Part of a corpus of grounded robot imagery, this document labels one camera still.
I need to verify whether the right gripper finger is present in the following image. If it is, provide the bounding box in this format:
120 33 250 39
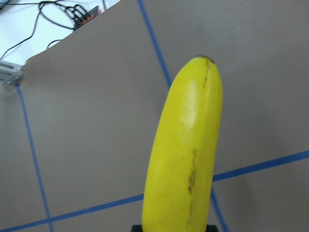
131 225 217 232

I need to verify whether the small orange circuit board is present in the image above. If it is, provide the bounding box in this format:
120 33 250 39
71 4 101 30

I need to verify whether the aluminium frame post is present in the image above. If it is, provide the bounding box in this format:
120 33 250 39
0 60 24 85

